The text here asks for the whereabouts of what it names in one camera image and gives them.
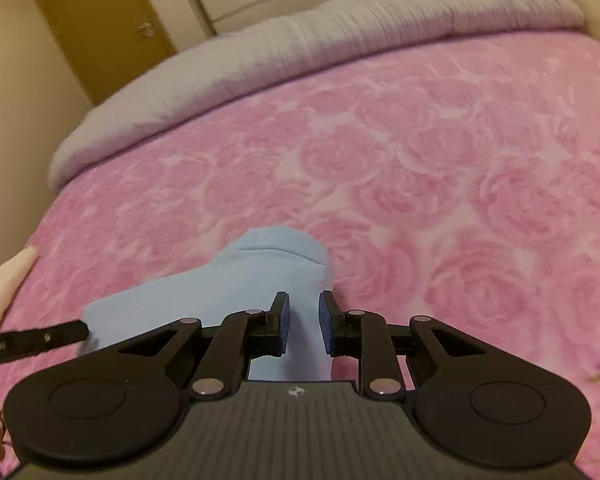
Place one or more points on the pink rose-patterned blanket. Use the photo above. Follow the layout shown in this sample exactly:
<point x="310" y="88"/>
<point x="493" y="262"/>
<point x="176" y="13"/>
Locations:
<point x="380" y="160"/>

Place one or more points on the wooden door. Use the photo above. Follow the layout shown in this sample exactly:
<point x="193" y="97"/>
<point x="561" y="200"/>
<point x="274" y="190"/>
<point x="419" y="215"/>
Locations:
<point x="95" y="25"/>

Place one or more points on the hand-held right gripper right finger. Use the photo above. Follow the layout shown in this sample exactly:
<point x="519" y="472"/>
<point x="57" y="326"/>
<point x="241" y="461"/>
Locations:
<point x="325" y="321"/>

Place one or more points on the light blue shirt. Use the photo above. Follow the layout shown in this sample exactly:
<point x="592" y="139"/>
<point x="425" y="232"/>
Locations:
<point x="220" y="285"/>

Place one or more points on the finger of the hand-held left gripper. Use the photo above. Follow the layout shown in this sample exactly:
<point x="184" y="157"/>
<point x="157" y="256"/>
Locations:
<point x="55" y="335"/>

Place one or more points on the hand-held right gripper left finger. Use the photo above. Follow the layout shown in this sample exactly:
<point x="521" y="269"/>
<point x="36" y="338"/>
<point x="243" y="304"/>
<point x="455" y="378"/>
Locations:
<point x="283" y="321"/>

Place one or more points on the grey ribbed duvet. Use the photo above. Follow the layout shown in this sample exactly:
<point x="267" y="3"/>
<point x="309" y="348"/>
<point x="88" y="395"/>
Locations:
<point x="280" y="45"/>

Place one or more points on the person's left hand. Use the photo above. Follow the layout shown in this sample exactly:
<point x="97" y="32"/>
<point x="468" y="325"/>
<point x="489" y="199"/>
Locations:
<point x="7" y="280"/>

